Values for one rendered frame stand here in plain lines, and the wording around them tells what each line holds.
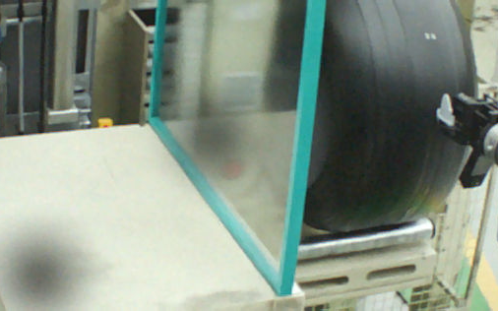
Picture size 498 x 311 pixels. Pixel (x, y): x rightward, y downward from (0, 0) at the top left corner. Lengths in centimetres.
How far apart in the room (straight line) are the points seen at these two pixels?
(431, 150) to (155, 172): 62
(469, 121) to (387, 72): 19
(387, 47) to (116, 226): 71
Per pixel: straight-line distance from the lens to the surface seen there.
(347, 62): 230
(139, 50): 276
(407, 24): 234
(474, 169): 223
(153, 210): 185
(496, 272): 437
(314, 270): 253
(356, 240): 256
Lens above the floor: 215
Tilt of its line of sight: 26 degrees down
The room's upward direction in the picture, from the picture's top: 5 degrees clockwise
